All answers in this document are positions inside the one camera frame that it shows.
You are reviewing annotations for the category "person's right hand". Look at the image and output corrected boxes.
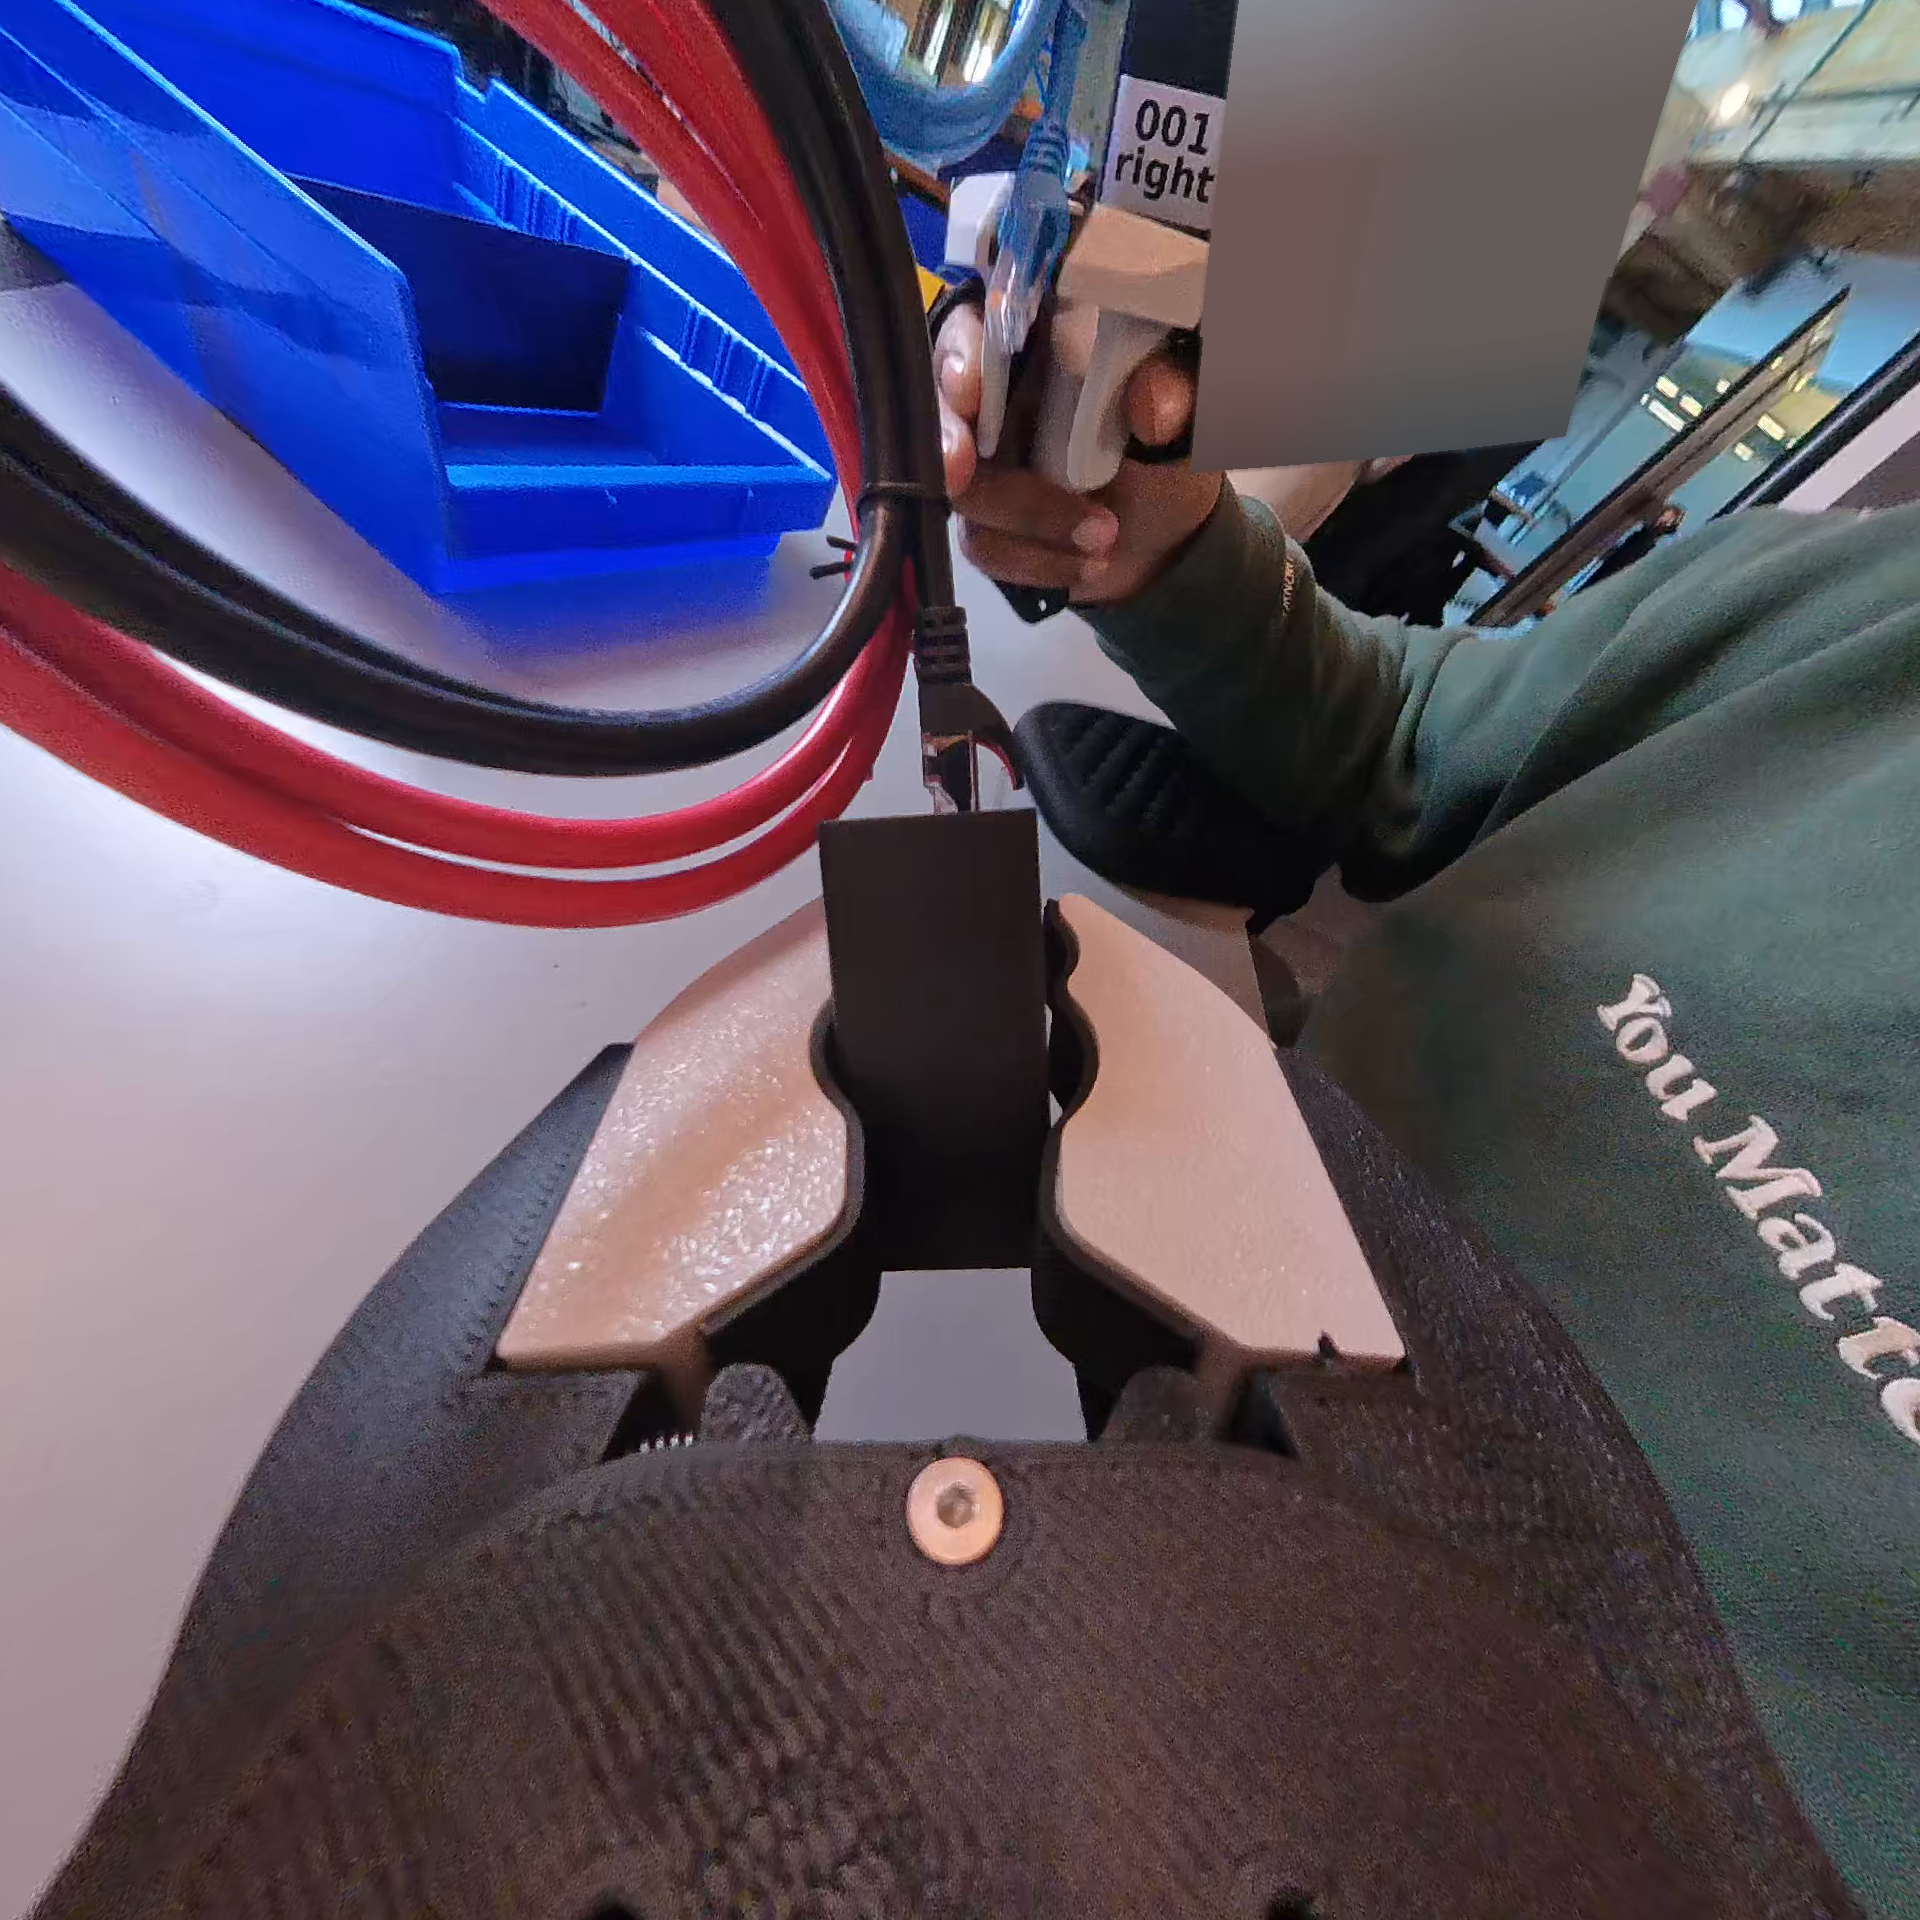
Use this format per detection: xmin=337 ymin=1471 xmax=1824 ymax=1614
xmin=934 ymin=276 xmax=1230 ymax=615

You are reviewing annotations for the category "person's green sweatshirt torso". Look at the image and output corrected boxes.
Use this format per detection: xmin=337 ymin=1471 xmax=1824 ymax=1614
xmin=1302 ymin=503 xmax=1920 ymax=1920

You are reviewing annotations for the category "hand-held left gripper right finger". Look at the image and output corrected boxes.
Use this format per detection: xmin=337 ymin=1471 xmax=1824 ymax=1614
xmin=1031 ymin=891 xmax=1413 ymax=1378

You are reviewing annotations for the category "person's right forearm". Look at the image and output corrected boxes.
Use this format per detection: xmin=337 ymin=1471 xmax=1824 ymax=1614
xmin=1070 ymin=479 xmax=1696 ymax=906

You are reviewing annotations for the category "black ethernet cable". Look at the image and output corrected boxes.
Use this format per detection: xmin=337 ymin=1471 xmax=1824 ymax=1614
xmin=0 ymin=0 xmax=1039 ymax=824

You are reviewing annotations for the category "red ethernet cable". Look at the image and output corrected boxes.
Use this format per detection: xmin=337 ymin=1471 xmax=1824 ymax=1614
xmin=0 ymin=0 xmax=927 ymax=935

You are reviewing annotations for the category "person's beige trouser leg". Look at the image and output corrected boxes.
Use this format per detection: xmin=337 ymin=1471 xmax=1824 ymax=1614
xmin=1286 ymin=455 xmax=1418 ymax=544

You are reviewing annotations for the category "blue storage bin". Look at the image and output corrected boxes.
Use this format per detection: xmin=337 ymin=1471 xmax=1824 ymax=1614
xmin=0 ymin=0 xmax=838 ymax=600

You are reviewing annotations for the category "blue ethernet cable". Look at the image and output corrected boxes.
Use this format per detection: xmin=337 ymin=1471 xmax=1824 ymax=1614
xmin=836 ymin=0 xmax=1116 ymax=356

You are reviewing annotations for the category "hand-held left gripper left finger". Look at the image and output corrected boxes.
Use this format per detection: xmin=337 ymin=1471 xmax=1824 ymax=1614
xmin=490 ymin=900 xmax=880 ymax=1383

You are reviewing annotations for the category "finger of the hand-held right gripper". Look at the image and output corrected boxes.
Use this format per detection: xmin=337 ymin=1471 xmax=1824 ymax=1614
xmin=901 ymin=0 xmax=1056 ymax=81

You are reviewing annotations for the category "black ethernet switch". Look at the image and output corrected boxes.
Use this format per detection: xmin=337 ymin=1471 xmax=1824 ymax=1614
xmin=816 ymin=808 xmax=1047 ymax=1274

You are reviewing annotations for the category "black chair armrest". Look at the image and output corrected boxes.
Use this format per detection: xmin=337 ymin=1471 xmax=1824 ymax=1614
xmin=1010 ymin=700 xmax=1326 ymax=935

